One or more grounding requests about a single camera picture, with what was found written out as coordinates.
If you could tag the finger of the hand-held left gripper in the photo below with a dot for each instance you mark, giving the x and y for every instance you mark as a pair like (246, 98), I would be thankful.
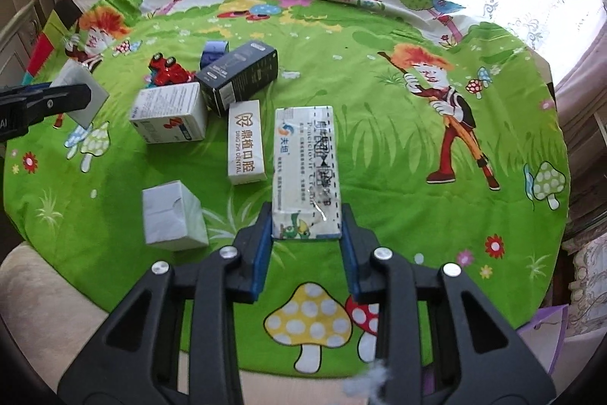
(52, 103)
(23, 90)

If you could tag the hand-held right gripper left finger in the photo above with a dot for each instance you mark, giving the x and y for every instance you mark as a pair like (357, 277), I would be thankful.
(260, 253)

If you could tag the small navy box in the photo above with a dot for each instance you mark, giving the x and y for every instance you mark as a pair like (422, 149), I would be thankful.
(213, 51)

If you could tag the white fluff tuft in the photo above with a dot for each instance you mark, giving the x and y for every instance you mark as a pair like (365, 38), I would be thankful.
(374, 379)

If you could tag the red toy car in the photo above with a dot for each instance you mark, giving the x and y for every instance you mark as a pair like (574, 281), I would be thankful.
(168, 70)

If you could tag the plain small white box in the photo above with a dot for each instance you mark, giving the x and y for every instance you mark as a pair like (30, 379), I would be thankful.
(170, 215)

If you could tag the mauve patterned drape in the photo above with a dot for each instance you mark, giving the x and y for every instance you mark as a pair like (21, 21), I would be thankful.
(583, 101)

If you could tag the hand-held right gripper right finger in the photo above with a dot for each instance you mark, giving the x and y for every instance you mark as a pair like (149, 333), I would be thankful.
(352, 253)

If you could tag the green cartoon printed blanket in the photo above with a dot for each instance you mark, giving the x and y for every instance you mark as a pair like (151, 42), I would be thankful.
(379, 101)

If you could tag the white box red blue label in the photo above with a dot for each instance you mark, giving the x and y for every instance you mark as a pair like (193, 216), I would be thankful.
(166, 111)

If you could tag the embroidered lace curtain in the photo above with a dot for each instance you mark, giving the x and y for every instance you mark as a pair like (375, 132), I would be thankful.
(588, 272)

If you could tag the purple cardboard box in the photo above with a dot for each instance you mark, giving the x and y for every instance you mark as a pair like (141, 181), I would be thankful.
(545, 329)

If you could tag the cream dresser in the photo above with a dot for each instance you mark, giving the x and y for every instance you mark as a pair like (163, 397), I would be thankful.
(19, 35)

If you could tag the long white box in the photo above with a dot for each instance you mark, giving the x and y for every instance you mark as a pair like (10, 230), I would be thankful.
(244, 139)

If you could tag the taped white medicine box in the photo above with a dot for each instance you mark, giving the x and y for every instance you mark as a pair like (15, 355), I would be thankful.
(303, 158)

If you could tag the white square box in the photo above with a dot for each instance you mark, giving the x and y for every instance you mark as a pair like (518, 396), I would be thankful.
(76, 75)

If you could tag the dark grey box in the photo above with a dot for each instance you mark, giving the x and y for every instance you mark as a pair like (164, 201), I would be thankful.
(237, 73)

